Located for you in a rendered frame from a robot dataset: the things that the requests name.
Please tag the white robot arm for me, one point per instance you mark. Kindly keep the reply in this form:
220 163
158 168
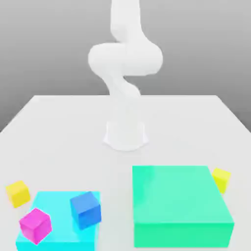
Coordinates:
125 58

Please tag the small blue cube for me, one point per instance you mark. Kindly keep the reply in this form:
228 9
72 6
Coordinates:
86 210

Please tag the small lime yellow cube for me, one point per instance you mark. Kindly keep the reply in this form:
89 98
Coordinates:
222 179

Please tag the small magenta cube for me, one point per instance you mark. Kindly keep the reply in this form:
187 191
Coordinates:
35 225

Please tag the large green box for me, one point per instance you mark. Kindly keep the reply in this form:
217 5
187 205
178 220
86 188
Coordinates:
176 196

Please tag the large cyan box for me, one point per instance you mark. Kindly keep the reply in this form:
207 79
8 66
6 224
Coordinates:
60 225

